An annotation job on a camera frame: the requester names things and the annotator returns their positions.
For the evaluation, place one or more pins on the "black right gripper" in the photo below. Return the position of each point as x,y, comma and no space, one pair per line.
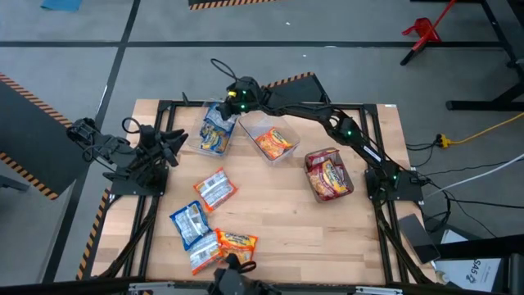
245,96

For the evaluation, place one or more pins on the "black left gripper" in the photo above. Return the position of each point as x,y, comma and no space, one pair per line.
151,145

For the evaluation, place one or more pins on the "blue Maruchan noodle pack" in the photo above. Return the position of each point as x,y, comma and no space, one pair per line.
213,140
217,119
189,223

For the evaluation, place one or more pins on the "orange Maruchan noodle pack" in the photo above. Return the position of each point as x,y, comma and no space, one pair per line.
215,189
236,242
203,252
273,143

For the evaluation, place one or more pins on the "red Maruchan noodle pack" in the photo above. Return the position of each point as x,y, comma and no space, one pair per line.
331,178
319,157

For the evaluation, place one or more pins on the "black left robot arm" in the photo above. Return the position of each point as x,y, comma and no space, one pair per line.
110,149

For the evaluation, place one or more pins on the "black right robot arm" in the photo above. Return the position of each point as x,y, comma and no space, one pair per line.
311,111

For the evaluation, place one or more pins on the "clear plastic bin with label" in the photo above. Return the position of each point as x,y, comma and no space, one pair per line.
254,127

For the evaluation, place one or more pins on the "black table with hazard tape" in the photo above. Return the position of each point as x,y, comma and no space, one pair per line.
213,2
32,135
305,88

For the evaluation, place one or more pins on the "smoky clear plastic bin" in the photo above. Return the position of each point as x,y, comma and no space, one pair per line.
347,164

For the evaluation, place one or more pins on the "blue floor mat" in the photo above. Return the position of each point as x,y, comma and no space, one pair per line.
61,4

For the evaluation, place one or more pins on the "red metal stand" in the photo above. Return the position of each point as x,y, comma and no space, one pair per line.
423,30

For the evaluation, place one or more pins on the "black tablet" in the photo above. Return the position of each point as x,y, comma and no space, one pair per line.
417,237

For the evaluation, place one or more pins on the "black metal beam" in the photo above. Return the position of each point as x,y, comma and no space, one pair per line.
483,250

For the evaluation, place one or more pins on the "white printed box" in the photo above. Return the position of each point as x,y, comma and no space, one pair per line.
471,274

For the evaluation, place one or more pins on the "silver metal bracket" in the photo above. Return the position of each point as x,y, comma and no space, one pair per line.
151,285
378,291

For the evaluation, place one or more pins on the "black desk frame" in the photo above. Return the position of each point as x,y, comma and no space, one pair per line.
483,105

